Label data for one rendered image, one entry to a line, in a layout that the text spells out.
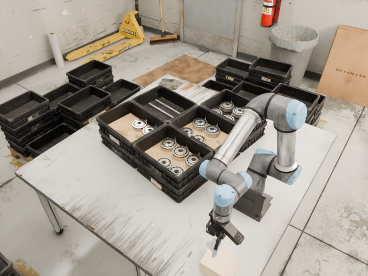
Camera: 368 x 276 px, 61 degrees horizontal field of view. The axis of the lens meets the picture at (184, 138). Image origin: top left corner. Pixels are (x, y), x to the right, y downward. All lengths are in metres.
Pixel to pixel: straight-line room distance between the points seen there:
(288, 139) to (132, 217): 0.94
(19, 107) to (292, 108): 2.63
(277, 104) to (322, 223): 1.63
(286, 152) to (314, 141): 0.88
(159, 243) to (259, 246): 0.51
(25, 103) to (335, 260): 2.99
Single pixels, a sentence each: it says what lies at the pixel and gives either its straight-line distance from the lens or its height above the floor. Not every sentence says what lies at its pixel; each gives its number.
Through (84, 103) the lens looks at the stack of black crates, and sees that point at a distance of 3.18.
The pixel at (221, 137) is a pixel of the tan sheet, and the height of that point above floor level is 0.83.
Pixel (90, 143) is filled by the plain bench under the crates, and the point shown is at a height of 0.70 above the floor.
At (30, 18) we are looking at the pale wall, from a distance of 4.92.
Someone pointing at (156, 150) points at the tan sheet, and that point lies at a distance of 1.99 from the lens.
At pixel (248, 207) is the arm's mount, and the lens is 1.79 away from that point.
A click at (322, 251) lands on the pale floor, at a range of 2.70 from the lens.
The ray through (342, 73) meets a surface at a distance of 4.35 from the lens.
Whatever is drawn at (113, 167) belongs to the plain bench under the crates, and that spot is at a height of 0.70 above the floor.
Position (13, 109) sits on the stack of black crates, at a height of 0.49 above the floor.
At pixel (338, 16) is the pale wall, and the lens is 4.41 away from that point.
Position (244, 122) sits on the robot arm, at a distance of 1.39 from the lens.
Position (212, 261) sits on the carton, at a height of 0.77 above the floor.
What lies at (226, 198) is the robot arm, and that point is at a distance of 1.18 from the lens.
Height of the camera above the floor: 2.17
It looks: 40 degrees down
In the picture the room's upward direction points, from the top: 1 degrees counter-clockwise
